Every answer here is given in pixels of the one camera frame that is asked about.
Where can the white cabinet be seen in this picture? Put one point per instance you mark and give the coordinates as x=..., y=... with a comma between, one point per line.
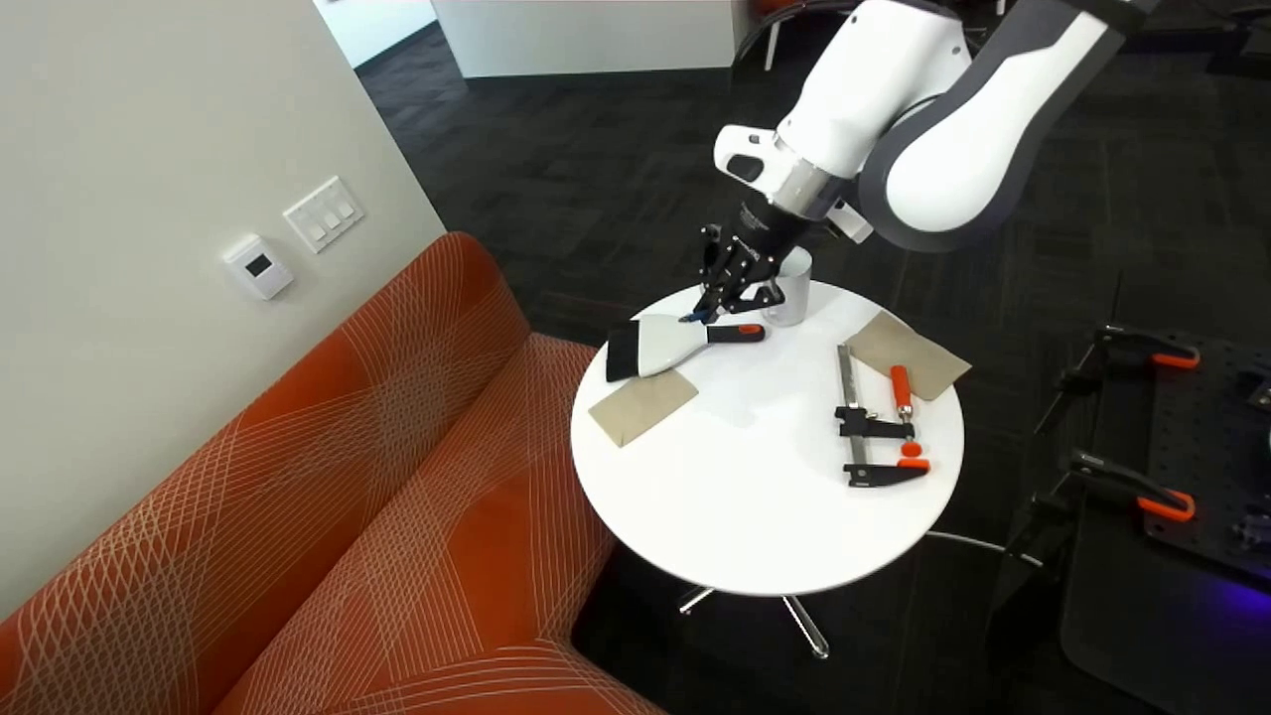
x=580, y=32

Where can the orange patterned sofa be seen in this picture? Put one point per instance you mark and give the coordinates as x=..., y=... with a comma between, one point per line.
x=331, y=529

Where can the white wall thermostat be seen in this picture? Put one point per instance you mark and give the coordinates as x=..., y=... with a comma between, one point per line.
x=260, y=268

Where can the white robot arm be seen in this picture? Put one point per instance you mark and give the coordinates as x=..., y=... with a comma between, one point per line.
x=861, y=81

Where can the white light switch plate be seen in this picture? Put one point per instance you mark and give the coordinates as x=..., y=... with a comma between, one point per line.
x=325, y=212

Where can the beige flat board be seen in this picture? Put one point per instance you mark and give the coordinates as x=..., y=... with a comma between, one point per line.
x=915, y=355

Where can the black equipment cart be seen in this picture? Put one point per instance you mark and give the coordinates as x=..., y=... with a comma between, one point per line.
x=1164, y=620

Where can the black spring clamp orange grip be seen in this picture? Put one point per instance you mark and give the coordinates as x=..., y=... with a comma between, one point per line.
x=1175, y=358
x=1164, y=502

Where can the orange black bar clamps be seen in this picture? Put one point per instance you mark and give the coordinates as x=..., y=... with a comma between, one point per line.
x=873, y=421

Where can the orange chair white legs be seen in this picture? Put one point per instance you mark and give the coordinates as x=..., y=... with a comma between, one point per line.
x=778, y=11

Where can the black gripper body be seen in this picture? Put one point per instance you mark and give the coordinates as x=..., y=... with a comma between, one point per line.
x=766, y=243

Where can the metal table base legs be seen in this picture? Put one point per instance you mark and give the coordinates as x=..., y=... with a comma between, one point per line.
x=803, y=629

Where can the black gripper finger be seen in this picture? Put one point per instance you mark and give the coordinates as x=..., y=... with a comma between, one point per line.
x=751, y=290
x=713, y=273

